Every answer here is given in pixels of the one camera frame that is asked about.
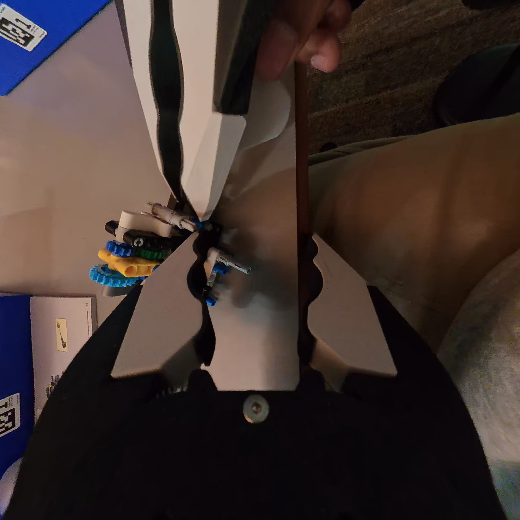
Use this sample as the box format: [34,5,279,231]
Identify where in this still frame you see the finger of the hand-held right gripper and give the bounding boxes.
[115,0,188,206]
[166,0,292,221]

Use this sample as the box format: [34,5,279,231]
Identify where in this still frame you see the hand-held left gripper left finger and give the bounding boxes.
[110,232,217,392]

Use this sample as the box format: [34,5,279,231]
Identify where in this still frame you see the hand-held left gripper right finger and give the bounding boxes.
[297,233,399,392]

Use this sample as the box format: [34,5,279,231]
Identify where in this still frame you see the multicoloured lego gear model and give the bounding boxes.
[89,201,252,307]

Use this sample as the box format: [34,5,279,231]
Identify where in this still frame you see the grey lego instruction booklet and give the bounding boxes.
[30,296,98,423]

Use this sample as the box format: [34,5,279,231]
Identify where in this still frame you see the person's right hand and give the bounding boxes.
[257,0,353,80]

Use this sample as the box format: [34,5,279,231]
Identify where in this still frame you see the blue storage bin with tag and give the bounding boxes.
[0,294,36,480]
[0,0,112,97]

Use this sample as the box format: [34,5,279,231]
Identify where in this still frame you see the person's leg in tan trousers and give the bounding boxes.
[307,114,520,354]

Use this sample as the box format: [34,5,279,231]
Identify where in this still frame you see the person's pale knit sweater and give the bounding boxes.
[437,250,520,508]

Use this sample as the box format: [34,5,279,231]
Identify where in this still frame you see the black round-based stand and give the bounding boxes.
[434,43,520,127]

